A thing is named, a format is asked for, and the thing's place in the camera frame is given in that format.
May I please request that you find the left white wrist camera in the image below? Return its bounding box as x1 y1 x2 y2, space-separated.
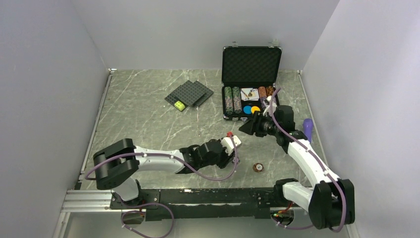
220 132 242 155

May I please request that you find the yellow dealer button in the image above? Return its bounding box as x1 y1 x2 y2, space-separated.
251 106 261 114

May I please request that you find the red chip stack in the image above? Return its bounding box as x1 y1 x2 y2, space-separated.
258 86 267 98

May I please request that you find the dark foam pad top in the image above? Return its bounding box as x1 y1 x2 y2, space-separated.
164 80 204 107

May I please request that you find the grey chip stack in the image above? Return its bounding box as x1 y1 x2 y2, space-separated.
225 98 234 111

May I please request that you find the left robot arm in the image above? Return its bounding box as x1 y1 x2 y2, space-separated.
85 135 242 208

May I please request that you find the dark green chip stack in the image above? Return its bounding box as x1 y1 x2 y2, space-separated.
232 87 241 101

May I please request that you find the blue dealer button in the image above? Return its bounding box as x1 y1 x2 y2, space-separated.
243 106 252 115

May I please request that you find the purple-grey chip stack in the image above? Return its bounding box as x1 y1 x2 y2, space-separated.
233 98 242 114

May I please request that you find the playing cards deck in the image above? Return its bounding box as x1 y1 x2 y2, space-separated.
240 88 260 101

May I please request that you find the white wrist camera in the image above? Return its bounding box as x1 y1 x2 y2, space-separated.
220 132 242 155
263 96 277 116

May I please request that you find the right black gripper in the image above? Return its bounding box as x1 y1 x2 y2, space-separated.
239 111 281 137

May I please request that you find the purple chip stack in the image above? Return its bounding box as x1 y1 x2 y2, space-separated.
260 97 269 110

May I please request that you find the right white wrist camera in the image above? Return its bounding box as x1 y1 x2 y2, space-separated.
263 96 277 116

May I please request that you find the purple cylinder object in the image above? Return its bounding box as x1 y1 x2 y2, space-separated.
302 118 314 143

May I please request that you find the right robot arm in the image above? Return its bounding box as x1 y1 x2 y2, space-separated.
239 105 356 232

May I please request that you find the yellow-green dice block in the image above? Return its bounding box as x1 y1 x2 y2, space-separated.
174 101 186 112

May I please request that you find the black poker case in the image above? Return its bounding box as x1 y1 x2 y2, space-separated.
221 46 282 120

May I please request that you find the black base frame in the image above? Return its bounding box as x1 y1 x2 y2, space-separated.
109 187 289 221

